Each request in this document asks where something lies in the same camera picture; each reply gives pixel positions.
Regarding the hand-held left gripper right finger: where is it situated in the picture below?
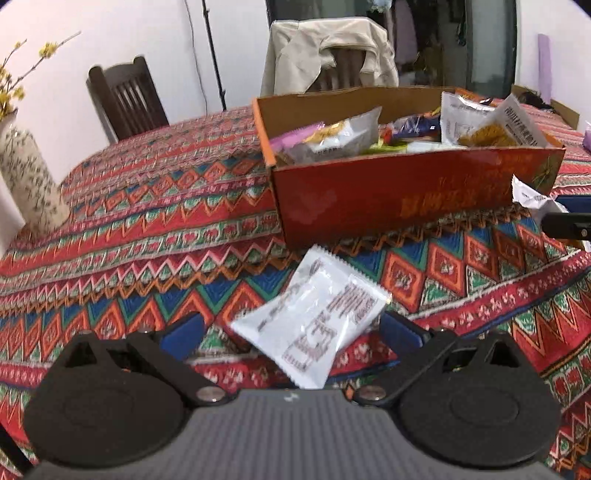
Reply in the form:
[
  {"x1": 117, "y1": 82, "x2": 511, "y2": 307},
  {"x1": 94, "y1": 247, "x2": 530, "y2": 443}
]
[{"x1": 352, "y1": 310, "x2": 532, "y2": 409}]

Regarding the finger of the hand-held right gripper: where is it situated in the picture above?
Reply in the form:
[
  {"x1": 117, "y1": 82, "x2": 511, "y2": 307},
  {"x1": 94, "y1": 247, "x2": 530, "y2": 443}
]
[{"x1": 540, "y1": 195, "x2": 591, "y2": 241}]

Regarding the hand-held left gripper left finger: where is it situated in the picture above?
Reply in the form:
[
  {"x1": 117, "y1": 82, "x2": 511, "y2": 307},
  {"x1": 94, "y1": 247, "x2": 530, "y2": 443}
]
[{"x1": 60, "y1": 313, "x2": 229, "y2": 409}]

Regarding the white snack packet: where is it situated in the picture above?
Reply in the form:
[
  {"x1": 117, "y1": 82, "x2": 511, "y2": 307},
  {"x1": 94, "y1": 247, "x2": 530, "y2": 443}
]
[
  {"x1": 512, "y1": 175, "x2": 570, "y2": 215},
  {"x1": 230, "y1": 246, "x2": 392, "y2": 389}
]

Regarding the orange cardboard box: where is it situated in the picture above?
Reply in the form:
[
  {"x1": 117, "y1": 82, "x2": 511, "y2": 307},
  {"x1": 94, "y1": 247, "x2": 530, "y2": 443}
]
[{"x1": 252, "y1": 85, "x2": 566, "y2": 250}]

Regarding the pile of white packets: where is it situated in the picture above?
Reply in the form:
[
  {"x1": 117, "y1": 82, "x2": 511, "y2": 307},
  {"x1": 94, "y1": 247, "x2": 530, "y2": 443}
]
[{"x1": 295, "y1": 91, "x2": 550, "y2": 160}]

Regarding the pink snack packet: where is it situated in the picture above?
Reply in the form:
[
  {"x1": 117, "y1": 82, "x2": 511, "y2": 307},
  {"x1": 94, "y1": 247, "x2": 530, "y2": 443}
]
[{"x1": 269, "y1": 122, "x2": 326, "y2": 155}]

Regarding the open brown cardboard box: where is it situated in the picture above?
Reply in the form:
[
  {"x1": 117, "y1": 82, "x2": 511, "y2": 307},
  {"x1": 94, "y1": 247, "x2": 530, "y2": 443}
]
[{"x1": 512, "y1": 84, "x2": 580, "y2": 130}]

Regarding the patterned red tablecloth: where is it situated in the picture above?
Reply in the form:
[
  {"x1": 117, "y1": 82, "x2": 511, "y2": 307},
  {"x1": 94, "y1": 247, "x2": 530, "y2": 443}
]
[{"x1": 0, "y1": 95, "x2": 591, "y2": 480}]

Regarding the purple yoga mat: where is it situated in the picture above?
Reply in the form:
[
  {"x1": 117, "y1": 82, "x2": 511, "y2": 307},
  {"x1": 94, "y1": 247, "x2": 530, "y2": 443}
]
[{"x1": 537, "y1": 33, "x2": 554, "y2": 104}]

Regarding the pale green snack packet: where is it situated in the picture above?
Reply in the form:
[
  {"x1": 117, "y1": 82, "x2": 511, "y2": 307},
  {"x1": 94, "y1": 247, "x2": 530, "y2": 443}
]
[{"x1": 369, "y1": 138, "x2": 409, "y2": 153}]

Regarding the sliding glass door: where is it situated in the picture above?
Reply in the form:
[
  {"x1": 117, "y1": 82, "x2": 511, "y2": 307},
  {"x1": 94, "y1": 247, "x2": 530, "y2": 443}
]
[{"x1": 265, "y1": 0, "x2": 518, "y2": 100}]

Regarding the floral ceramic vase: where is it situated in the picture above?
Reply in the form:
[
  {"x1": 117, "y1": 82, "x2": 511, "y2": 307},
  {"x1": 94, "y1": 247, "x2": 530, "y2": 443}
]
[{"x1": 0, "y1": 108, "x2": 71, "y2": 232}]

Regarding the lilac hanging garment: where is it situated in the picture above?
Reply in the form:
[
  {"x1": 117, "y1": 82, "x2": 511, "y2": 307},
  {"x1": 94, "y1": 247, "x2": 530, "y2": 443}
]
[{"x1": 392, "y1": 0, "x2": 419, "y2": 65}]

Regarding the dark wooden chair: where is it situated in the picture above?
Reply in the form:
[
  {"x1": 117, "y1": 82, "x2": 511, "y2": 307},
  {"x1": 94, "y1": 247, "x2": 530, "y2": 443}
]
[{"x1": 87, "y1": 55, "x2": 171, "y2": 141}]

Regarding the jacket-covered wooden chair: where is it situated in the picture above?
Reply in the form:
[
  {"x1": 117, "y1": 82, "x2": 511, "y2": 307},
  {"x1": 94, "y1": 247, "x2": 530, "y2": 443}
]
[{"x1": 307, "y1": 46, "x2": 370, "y2": 92}]

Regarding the black light stand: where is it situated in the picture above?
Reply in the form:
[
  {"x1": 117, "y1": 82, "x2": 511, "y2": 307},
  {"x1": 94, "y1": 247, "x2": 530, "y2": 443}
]
[{"x1": 201, "y1": 0, "x2": 228, "y2": 112}]

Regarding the beige jacket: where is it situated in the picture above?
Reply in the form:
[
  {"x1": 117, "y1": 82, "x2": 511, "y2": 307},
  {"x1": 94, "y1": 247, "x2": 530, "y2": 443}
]
[{"x1": 261, "y1": 17, "x2": 400, "y2": 97}]

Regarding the yellow flower branch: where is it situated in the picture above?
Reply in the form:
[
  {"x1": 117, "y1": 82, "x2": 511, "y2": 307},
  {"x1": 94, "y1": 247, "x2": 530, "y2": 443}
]
[{"x1": 0, "y1": 31, "x2": 81, "y2": 123}]

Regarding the thin black cable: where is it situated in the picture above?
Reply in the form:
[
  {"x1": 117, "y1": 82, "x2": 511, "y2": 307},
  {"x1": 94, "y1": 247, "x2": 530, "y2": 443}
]
[{"x1": 184, "y1": 0, "x2": 206, "y2": 114}]

